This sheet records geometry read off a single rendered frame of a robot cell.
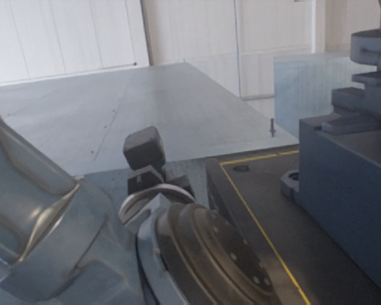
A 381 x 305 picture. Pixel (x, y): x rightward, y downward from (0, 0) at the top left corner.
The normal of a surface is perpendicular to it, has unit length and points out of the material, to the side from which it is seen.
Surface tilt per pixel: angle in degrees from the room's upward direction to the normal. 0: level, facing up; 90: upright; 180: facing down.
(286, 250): 0
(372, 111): 90
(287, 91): 90
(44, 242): 75
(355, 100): 90
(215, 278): 65
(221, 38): 90
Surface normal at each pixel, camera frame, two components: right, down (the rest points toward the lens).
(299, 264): -0.11, -0.93
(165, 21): 0.11, 0.33
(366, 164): -0.98, 0.15
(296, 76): -0.24, 0.36
